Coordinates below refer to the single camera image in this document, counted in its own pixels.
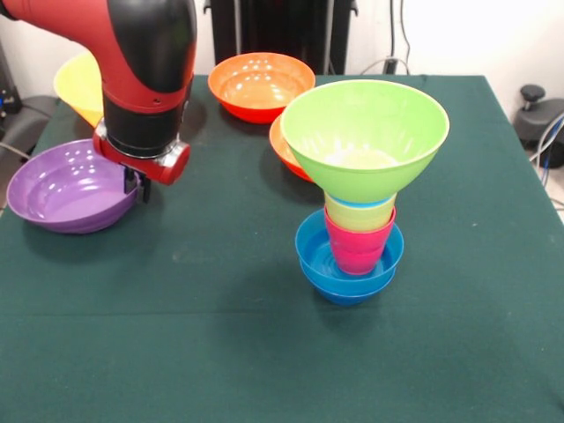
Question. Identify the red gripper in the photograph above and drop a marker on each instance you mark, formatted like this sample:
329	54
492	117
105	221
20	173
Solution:
156	165

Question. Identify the purple bowl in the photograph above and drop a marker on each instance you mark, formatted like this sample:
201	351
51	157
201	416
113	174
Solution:
61	198

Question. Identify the orange bowl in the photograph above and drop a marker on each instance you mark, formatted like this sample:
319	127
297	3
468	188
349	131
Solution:
286	150
260	83

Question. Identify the light blue bowl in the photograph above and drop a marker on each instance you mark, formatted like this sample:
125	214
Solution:
308	260

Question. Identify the yellow-green cup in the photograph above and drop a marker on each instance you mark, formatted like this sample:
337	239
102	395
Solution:
359	218

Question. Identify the light blue cup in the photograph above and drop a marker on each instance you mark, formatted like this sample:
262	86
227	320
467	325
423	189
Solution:
361	204

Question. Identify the red cup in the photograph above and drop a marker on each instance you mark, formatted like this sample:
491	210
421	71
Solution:
359	251

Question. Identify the light green bowl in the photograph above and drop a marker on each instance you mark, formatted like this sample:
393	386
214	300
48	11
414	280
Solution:
365	132

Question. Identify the dark blue bowl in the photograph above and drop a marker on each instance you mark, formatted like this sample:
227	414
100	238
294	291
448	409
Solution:
348	295

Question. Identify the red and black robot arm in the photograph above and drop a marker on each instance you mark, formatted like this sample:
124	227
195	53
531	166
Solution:
132	53

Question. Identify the large yellow bowl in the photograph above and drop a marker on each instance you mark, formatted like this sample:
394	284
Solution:
79	88

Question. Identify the black chair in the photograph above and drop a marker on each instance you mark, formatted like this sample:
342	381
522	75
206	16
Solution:
26	119

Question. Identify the dark green tablecloth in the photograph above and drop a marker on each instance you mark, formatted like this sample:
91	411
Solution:
282	352

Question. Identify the black plug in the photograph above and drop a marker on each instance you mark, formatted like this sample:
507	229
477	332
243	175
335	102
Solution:
390	66

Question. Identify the black knob clamp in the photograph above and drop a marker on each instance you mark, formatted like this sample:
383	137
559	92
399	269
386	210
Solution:
532	93

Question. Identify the black rounded base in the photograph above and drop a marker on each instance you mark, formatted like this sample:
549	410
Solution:
539	125

